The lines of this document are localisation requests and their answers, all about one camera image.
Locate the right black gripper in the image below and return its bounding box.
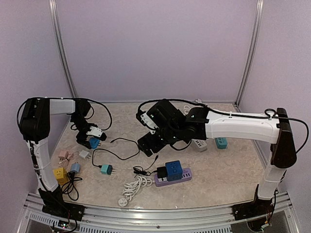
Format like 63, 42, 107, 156
137, 126, 181, 157

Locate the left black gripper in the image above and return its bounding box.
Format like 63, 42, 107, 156
71, 115, 96, 149

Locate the light blue charger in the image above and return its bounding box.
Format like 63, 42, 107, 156
89, 137, 101, 150

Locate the black charger with cable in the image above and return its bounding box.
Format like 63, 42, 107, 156
133, 155, 167, 179

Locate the blue cube socket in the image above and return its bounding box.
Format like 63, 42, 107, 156
165, 160, 183, 182

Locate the teal charger with cable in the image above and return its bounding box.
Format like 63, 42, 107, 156
91, 137, 140, 175

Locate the yellow cube socket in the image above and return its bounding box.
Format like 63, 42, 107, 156
53, 167, 69, 186

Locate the purple power strip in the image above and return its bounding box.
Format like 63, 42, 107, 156
118, 168, 193, 207

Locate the white power strip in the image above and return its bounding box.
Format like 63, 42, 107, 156
191, 139, 207, 152

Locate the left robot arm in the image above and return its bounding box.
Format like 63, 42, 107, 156
17, 97, 106, 216

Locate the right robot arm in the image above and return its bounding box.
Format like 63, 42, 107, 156
136, 99, 297, 216

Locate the pink charger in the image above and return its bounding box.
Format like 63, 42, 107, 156
58, 150, 78, 167

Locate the pale blue round charger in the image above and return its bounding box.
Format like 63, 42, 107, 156
69, 163, 81, 174

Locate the teal power strip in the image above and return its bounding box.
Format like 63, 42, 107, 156
182, 98, 229, 150

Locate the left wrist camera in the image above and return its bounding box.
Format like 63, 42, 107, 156
86, 126, 107, 141

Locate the white wall charger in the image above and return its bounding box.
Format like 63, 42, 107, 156
79, 150, 91, 160

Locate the black coiled cable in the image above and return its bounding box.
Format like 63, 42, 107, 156
61, 172, 83, 201

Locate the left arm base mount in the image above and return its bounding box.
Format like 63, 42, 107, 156
42, 202, 85, 221

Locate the front aluminium rail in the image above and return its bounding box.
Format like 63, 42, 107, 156
23, 191, 299, 233

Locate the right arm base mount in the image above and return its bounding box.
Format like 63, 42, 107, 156
232, 200, 274, 221

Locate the left aluminium frame post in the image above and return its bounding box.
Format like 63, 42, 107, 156
48, 0, 78, 98

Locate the aluminium frame post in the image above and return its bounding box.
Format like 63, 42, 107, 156
235, 0, 264, 108
48, 0, 78, 98

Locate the right aluminium frame post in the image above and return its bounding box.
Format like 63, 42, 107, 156
235, 0, 264, 108

